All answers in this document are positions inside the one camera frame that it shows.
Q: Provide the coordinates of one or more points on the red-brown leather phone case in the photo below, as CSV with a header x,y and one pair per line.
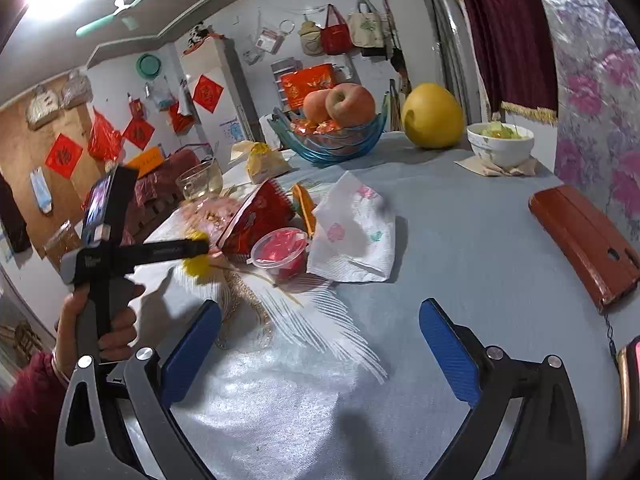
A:
x,y
580,240

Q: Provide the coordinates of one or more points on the large red diamond poster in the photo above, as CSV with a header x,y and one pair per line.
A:
x,y
64,155

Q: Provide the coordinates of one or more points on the yellow foam fruit net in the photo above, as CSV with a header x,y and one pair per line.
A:
x,y
197,266

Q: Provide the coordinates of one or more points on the dark red curtain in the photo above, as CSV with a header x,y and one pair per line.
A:
x,y
505,35

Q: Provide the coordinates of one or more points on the red apple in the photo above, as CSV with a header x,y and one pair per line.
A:
x,y
316,107
350,105

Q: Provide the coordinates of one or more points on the red tote bag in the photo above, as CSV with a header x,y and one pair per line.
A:
x,y
336,40

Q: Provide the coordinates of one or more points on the pack of blue face masks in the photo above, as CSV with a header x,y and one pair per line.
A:
x,y
42,191

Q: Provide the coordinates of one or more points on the floral foil wall covering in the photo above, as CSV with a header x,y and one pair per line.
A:
x,y
600,85

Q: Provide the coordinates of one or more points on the white woven handbag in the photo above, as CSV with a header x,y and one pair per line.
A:
x,y
42,110

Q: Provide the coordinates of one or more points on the white tablecloth table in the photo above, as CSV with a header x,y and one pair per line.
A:
x,y
475,260

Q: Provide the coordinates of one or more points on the green ceiling fan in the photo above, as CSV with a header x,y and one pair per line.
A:
x,y
120,7

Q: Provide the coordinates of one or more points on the clear plastic handbag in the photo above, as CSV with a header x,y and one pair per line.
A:
x,y
77,92

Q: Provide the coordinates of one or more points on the person's left hand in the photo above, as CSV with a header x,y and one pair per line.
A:
x,y
119,341

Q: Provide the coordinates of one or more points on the red snack bag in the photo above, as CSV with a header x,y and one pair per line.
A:
x,y
255,217

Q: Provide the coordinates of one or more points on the red gift box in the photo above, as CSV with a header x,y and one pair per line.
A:
x,y
306,85

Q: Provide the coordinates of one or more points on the orange snack packet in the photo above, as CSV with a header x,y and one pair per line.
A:
x,y
304,205

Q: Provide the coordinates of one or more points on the yellow pomelo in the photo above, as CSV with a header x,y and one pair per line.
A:
x,y
432,117

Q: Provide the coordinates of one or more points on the small red diamond poster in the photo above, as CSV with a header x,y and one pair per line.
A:
x,y
138,133

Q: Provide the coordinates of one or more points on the red diamond paper on refrigerator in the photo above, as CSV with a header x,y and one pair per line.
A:
x,y
208,93

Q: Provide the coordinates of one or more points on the person's left forearm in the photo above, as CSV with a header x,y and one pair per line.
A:
x,y
25,420

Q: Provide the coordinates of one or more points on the blue glass fruit bowl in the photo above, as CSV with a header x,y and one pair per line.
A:
x,y
335,147

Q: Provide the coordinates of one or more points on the white ceramic bowl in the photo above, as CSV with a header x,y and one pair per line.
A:
x,y
500,147

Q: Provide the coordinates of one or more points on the black and white stuffed toy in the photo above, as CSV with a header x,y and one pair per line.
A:
x,y
196,35

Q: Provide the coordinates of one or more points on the green plastic basin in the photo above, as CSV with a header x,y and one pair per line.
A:
x,y
148,65

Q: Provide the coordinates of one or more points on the red plastic bag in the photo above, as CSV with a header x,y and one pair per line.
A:
x,y
104,137

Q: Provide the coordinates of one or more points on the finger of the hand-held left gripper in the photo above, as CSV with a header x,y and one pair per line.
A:
x,y
170,251

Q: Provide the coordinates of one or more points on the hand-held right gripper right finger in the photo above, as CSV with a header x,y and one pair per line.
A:
x,y
447,355

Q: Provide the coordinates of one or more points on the orange cardboard box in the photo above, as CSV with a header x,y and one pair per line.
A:
x,y
145,161

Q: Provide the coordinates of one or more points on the red hanging bag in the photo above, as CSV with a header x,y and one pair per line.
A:
x,y
180,119

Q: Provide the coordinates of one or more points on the beige printed tote bag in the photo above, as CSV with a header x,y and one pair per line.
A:
x,y
366,30

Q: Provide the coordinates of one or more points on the white feather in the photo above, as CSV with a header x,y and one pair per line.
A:
x,y
320,325

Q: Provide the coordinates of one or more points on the cream cloth bag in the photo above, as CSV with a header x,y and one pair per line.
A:
x,y
311,40

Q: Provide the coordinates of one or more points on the pile of red wrapped candies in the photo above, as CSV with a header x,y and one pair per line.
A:
x,y
320,127

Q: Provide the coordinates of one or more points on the white floral napkin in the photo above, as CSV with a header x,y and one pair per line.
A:
x,y
355,225

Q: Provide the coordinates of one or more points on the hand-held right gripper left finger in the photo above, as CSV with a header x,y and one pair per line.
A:
x,y
192,350

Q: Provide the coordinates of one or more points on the beige paper coaster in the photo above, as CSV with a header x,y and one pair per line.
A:
x,y
472,165

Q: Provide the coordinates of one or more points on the clear glass cup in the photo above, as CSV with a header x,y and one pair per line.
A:
x,y
197,182

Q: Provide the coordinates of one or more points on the white refrigerator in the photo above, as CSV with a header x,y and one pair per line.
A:
x,y
225,85

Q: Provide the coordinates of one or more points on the yellow bread bag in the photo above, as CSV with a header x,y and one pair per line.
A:
x,y
265,162

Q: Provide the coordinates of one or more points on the black bag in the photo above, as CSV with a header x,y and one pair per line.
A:
x,y
374,51

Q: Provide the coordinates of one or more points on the red plastic cup with lid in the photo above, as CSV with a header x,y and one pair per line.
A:
x,y
280,255

